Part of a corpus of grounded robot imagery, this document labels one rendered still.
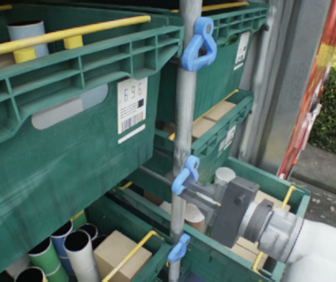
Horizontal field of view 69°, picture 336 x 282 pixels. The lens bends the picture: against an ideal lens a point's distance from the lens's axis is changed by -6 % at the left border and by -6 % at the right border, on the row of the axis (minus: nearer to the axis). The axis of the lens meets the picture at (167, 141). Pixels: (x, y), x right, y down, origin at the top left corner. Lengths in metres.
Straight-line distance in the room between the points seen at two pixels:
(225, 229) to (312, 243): 0.16
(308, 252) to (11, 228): 0.44
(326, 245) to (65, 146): 0.42
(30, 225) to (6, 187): 0.08
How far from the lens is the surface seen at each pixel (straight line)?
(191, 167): 0.54
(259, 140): 1.00
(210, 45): 0.46
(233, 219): 0.52
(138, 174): 0.80
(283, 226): 0.49
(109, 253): 0.79
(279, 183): 1.01
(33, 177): 0.33
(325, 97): 3.22
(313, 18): 0.85
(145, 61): 0.38
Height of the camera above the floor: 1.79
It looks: 34 degrees down
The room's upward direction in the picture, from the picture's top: 1 degrees clockwise
